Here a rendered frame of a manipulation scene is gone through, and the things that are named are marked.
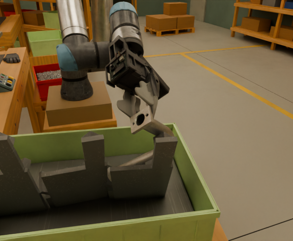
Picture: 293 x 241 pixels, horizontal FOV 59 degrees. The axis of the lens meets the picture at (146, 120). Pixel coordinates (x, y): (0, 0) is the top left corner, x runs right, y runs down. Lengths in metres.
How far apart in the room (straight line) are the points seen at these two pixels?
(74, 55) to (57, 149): 0.37
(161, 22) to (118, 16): 6.57
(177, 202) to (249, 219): 1.22
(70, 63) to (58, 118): 0.48
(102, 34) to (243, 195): 1.55
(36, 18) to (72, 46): 3.95
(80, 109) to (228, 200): 1.32
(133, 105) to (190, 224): 0.30
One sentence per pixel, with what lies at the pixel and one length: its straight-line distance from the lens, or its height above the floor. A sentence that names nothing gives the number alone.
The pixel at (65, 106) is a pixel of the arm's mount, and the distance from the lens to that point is 1.18.
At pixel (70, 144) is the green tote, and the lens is 0.95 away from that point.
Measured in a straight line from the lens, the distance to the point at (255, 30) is 7.02.
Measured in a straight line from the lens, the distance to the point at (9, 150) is 0.60.
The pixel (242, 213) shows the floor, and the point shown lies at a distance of 2.00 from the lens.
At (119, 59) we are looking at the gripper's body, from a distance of 0.58.
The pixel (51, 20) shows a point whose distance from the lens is 4.37.
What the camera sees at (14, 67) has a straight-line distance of 1.94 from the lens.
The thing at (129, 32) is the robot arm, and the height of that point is 1.31.
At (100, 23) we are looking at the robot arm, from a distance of 1.11.
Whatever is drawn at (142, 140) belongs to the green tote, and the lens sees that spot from 0.95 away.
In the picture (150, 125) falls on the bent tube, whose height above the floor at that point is 1.16.
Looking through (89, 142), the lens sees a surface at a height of 1.13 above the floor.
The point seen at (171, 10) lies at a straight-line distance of 7.87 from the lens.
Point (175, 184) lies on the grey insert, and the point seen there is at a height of 0.85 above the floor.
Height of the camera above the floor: 1.43
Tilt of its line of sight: 29 degrees down
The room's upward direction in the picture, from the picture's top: straight up
